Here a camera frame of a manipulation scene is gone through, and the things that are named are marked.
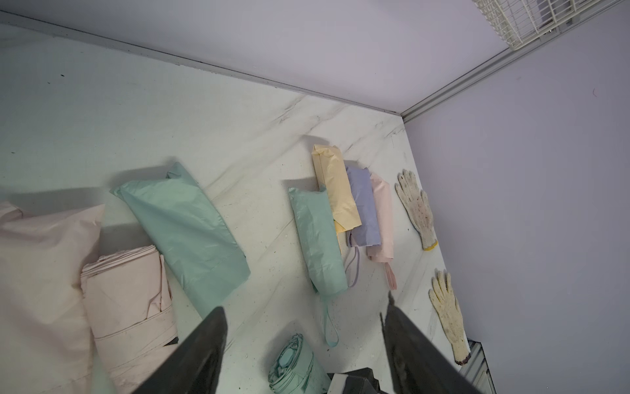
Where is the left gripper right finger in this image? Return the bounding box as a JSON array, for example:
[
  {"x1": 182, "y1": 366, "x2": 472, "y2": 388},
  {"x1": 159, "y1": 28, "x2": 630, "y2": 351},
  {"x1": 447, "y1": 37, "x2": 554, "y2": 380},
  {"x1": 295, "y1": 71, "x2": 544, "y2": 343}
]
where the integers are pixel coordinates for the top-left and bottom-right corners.
[{"x1": 381, "y1": 294, "x2": 478, "y2": 394}]

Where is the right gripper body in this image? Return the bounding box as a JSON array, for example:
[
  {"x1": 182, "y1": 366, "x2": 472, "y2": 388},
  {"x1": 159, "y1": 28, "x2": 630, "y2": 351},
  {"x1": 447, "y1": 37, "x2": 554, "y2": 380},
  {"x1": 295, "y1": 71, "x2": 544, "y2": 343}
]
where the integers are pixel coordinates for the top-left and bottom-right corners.
[{"x1": 327, "y1": 368, "x2": 387, "y2": 394}]

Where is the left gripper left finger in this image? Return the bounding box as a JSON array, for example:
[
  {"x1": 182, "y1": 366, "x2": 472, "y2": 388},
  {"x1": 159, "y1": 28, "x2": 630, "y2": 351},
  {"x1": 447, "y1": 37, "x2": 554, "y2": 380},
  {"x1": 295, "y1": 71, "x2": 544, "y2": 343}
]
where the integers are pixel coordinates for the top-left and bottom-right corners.
[{"x1": 135, "y1": 306, "x2": 228, "y2": 394}]

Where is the teal umbrella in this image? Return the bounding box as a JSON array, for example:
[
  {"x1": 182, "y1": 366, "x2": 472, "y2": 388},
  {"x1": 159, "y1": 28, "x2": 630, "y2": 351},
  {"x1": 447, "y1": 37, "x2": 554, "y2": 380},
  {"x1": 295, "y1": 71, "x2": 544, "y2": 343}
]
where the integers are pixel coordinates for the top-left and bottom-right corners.
[
  {"x1": 112, "y1": 163, "x2": 250, "y2": 318},
  {"x1": 267, "y1": 333, "x2": 331, "y2": 394},
  {"x1": 288, "y1": 187, "x2": 348, "y2": 347}
]

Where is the pink umbrella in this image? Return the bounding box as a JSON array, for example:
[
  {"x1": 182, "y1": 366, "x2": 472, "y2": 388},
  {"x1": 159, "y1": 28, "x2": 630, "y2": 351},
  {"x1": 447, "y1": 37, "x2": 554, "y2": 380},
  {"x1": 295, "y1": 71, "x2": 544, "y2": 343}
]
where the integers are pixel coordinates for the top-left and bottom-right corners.
[
  {"x1": 367, "y1": 173, "x2": 397, "y2": 291},
  {"x1": 80, "y1": 246, "x2": 178, "y2": 393}
]

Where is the cream work glove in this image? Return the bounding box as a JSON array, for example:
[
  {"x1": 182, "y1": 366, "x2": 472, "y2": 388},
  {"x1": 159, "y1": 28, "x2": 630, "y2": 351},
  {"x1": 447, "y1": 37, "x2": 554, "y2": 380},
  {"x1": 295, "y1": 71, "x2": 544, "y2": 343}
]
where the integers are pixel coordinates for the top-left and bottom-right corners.
[{"x1": 429, "y1": 271, "x2": 471, "y2": 366}]

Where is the purple umbrella in sleeve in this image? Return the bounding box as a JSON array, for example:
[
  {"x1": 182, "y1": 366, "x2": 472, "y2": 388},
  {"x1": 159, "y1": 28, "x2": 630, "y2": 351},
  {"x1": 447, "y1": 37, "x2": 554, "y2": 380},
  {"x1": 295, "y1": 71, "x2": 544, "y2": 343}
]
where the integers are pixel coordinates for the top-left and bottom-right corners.
[{"x1": 344, "y1": 166, "x2": 382, "y2": 289}]

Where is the white dotted work glove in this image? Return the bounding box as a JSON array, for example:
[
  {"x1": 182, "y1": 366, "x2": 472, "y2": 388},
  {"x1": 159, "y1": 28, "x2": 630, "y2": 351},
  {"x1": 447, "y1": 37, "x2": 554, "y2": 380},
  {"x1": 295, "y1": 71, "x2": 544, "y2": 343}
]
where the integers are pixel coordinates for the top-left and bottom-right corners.
[{"x1": 395, "y1": 169, "x2": 438, "y2": 251}]

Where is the yellow umbrella in sleeve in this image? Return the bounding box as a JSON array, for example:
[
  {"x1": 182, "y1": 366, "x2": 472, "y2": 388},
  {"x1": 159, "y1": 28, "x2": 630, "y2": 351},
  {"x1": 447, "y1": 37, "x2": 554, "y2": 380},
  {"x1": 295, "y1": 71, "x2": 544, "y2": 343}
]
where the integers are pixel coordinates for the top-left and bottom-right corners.
[{"x1": 312, "y1": 144, "x2": 362, "y2": 233}]

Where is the white wire wall basket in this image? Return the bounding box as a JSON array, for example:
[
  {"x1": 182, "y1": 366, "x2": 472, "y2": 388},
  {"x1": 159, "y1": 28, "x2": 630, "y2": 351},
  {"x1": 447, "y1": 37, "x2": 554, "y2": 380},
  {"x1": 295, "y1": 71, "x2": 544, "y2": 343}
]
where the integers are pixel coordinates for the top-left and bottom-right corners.
[{"x1": 472, "y1": 0, "x2": 620, "y2": 53}]

